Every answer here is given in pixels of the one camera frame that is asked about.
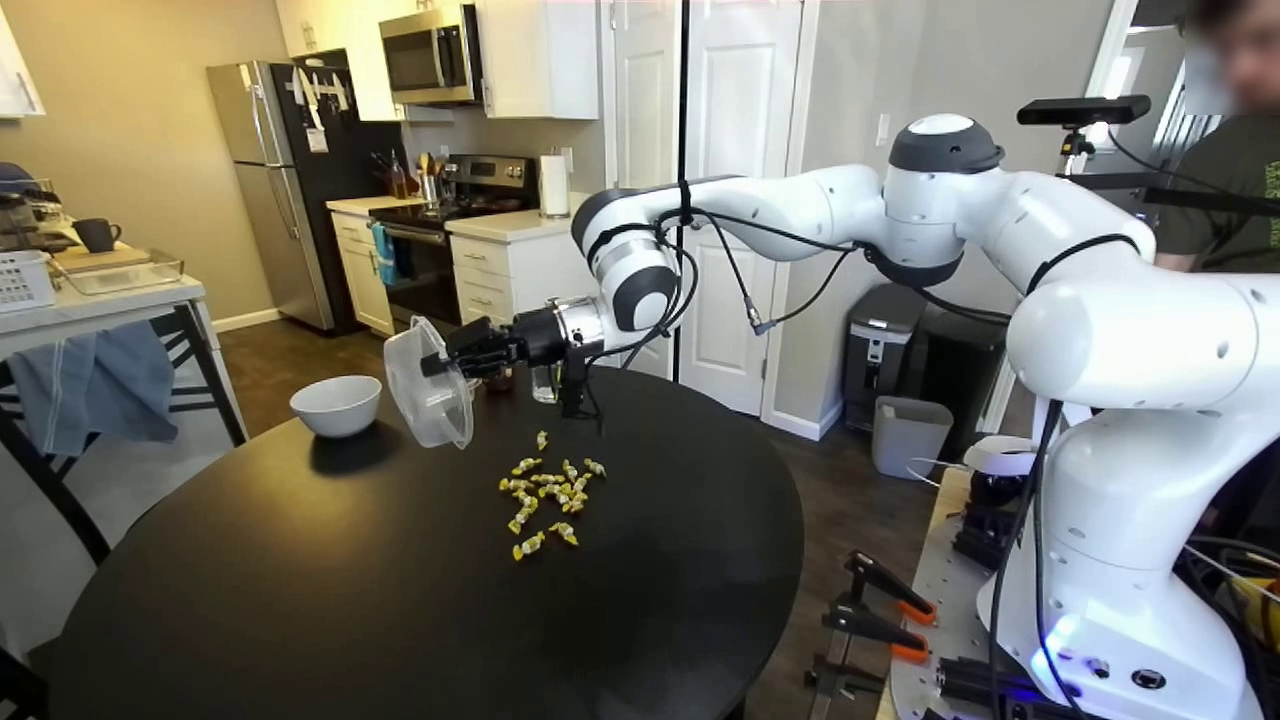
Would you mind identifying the black bar camera on stand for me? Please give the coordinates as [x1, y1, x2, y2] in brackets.
[1012, 93, 1152, 134]

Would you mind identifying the black mug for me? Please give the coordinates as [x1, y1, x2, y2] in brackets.
[71, 215, 130, 257]

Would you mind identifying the white paper towel roll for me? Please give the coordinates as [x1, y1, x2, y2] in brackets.
[535, 151, 576, 225]

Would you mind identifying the white ceramic bowl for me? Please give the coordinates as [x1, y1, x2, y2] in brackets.
[290, 372, 387, 442]

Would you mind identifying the white panel door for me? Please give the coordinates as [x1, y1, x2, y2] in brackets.
[604, 0, 804, 415]

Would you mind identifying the white upper kitchen cabinet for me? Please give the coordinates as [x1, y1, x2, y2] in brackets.
[471, 0, 604, 128]

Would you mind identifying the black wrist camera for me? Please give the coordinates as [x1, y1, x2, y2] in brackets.
[555, 339, 601, 418]

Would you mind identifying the narrow white counter cabinet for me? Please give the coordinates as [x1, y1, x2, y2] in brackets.
[325, 195, 406, 345]

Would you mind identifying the white perforated basket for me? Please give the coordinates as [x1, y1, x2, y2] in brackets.
[0, 249, 59, 315]

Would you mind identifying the black kitchen stove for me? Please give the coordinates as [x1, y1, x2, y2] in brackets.
[367, 151, 543, 362]

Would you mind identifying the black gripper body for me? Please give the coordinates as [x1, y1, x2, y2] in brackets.
[514, 301, 576, 372]

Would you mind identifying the blue cloth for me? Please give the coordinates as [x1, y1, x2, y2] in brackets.
[11, 320, 182, 464]

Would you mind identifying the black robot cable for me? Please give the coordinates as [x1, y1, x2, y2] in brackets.
[623, 0, 858, 355]

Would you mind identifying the stainless steel refrigerator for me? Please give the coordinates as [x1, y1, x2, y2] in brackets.
[205, 46, 406, 334]

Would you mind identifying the white side table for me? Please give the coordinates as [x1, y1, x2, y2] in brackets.
[0, 272, 251, 565]

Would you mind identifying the black trash can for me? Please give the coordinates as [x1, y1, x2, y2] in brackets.
[918, 307, 1023, 464]

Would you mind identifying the grey lidded trash can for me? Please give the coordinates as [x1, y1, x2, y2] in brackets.
[842, 280, 933, 430]

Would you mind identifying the white round lid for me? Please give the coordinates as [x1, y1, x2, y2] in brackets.
[959, 430, 1055, 480]

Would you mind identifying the small grey plastic bin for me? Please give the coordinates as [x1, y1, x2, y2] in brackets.
[869, 393, 959, 483]

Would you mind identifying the wide white counter cabinet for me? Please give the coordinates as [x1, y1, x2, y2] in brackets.
[443, 213, 611, 369]

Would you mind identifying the person in dark shirt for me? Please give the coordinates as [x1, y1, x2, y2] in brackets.
[1152, 0, 1280, 272]

